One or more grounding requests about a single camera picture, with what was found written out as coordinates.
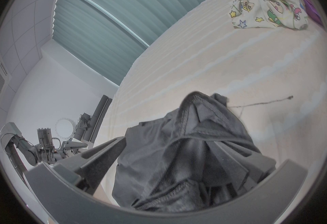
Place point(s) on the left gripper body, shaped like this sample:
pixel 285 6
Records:
pixel 62 151

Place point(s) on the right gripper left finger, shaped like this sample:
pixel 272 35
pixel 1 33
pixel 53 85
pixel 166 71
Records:
pixel 97 161

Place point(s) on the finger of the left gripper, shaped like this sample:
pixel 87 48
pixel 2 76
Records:
pixel 76 145

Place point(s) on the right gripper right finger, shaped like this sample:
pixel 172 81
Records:
pixel 251 164

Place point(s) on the black T-shirt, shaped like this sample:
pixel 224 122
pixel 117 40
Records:
pixel 184 156

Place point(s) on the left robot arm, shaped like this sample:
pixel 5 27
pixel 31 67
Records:
pixel 15 141

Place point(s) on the bed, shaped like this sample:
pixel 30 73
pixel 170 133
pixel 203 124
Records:
pixel 204 64

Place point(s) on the white printed garment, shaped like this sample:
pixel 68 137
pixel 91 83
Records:
pixel 270 3

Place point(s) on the purple satin garment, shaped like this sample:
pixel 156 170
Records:
pixel 310 3

